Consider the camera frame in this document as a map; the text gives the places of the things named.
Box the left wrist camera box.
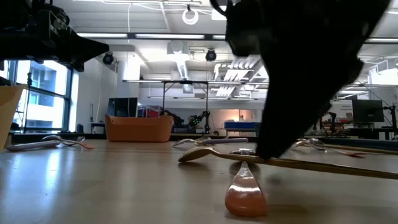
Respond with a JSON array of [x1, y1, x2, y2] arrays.
[[30, 3, 71, 32]]

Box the orange plastic bin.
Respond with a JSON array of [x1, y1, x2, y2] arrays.
[[104, 114, 174, 143]]

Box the silver spoon lavender handle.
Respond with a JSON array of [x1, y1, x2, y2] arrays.
[[172, 136, 249, 149], [5, 136, 86, 152]]

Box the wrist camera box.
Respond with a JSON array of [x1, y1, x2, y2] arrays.
[[30, 3, 71, 32], [224, 0, 264, 58]]

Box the black background monitor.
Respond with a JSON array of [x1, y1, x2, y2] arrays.
[[107, 97, 139, 118], [351, 99, 385, 123]]

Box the black aluminium table frame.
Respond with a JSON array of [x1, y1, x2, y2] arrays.
[[11, 132, 398, 152]]

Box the yellow plastic bin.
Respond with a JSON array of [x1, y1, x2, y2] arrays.
[[0, 84, 28, 153]]

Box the white coiled cable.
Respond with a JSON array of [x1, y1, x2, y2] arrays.
[[182, 8, 200, 26]]

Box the red background box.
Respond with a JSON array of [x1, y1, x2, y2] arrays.
[[137, 105, 162, 118]]

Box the long ceiling light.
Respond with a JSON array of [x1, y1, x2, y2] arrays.
[[76, 32, 128, 39], [135, 33, 206, 40]]

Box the black background table frame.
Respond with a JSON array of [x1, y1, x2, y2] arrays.
[[161, 80, 210, 134]]

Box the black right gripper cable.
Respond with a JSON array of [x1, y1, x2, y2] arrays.
[[210, 0, 229, 17]]

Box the blue background table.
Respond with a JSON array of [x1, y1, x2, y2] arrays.
[[223, 121, 261, 131]]

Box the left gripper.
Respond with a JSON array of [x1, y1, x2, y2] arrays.
[[0, 27, 110, 73]]

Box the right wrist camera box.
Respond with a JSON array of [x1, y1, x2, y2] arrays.
[[224, 0, 264, 58]]

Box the dark window frame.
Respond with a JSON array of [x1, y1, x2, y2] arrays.
[[0, 58, 74, 133]]

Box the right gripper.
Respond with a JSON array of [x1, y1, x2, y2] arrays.
[[256, 0, 391, 161]]

